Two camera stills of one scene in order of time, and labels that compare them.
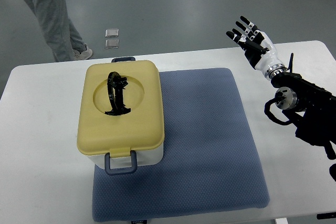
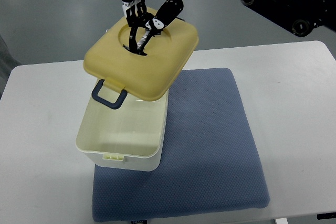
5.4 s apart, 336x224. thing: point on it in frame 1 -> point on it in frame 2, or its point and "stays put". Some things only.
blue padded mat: x=209 y=163 stays put
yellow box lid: x=142 y=128 -> x=148 y=77
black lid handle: x=116 y=84 -> x=136 y=20
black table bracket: x=329 y=215 stays put
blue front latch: x=123 y=170 -> x=116 y=105
